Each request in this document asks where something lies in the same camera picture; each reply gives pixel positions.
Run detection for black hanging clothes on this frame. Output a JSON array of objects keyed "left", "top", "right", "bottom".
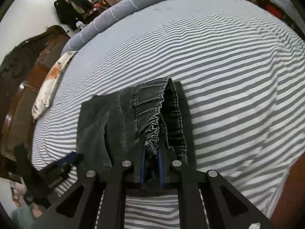
[{"left": 54, "top": 0, "right": 94, "bottom": 31}]

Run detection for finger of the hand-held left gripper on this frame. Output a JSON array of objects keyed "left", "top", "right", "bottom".
[{"left": 49, "top": 152, "right": 84, "bottom": 171}]

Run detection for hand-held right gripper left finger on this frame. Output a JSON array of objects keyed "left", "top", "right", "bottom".
[{"left": 31, "top": 147, "right": 147, "bottom": 229}]

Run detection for grey striped bed sheet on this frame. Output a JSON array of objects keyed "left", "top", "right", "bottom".
[{"left": 31, "top": 0, "right": 305, "bottom": 229}]

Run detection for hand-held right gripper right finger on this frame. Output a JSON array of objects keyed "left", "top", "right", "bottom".
[{"left": 158, "top": 147, "right": 277, "bottom": 229}]

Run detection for grey rolled duvet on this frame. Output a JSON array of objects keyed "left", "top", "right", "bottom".
[{"left": 61, "top": 0, "right": 203, "bottom": 55}]

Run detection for white orange printed pillow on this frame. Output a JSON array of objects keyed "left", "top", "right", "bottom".
[{"left": 32, "top": 51, "right": 78, "bottom": 123}]

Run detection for teal cloth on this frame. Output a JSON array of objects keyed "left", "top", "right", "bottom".
[{"left": 11, "top": 204, "right": 47, "bottom": 229}]

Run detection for dark wooden headboard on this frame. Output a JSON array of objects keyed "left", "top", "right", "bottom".
[{"left": 0, "top": 25, "right": 72, "bottom": 180}]

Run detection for dark grey denim pants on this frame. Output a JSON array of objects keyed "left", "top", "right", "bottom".
[{"left": 77, "top": 77, "right": 197, "bottom": 197}]

